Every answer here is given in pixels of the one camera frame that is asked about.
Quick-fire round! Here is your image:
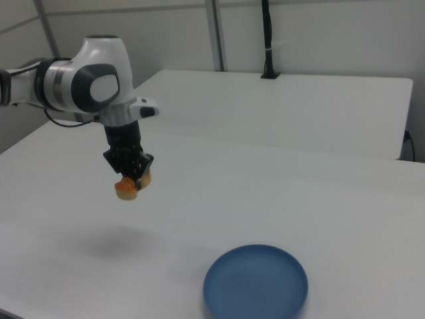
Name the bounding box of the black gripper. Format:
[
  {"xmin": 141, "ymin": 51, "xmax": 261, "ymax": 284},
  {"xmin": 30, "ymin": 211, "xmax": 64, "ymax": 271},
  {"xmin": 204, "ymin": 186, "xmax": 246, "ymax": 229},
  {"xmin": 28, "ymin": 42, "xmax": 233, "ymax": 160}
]
[{"xmin": 102, "ymin": 120, "xmax": 156, "ymax": 190}]

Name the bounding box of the orange twisted bread roll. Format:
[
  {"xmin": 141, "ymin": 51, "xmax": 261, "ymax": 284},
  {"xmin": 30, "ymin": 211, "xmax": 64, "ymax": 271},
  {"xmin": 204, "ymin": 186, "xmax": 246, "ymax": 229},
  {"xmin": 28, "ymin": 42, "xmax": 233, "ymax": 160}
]
[{"xmin": 114, "ymin": 169, "xmax": 154, "ymax": 201}]

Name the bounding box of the blue round plate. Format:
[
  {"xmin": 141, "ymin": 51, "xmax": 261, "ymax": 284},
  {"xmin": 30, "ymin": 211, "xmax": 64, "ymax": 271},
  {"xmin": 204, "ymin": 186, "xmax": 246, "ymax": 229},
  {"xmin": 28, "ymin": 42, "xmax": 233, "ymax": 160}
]
[{"xmin": 203, "ymin": 244, "xmax": 309, "ymax": 319}]

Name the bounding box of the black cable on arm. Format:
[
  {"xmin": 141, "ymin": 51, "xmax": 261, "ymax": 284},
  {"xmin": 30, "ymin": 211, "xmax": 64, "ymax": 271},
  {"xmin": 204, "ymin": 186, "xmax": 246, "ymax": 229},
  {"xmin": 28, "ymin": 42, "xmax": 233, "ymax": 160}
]
[{"xmin": 42, "ymin": 106, "xmax": 101, "ymax": 128}]

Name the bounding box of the grey metal partition post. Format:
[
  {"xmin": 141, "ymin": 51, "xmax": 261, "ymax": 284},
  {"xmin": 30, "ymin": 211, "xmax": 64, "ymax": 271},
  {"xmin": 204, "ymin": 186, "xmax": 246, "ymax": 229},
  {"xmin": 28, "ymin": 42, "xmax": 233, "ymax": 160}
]
[{"xmin": 204, "ymin": 0, "xmax": 229, "ymax": 72}]

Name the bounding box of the white cable tie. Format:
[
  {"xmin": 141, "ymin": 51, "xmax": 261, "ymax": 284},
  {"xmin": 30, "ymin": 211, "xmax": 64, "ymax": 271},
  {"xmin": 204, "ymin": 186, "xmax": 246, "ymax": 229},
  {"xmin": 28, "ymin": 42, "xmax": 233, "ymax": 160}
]
[{"xmin": 264, "ymin": 39, "xmax": 290, "ymax": 53}]

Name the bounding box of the black camera pole with base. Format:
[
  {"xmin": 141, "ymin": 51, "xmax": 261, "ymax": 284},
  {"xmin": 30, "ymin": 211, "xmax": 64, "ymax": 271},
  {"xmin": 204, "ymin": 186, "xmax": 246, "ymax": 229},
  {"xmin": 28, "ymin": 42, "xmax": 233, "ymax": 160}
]
[{"xmin": 260, "ymin": 0, "xmax": 282, "ymax": 80}]

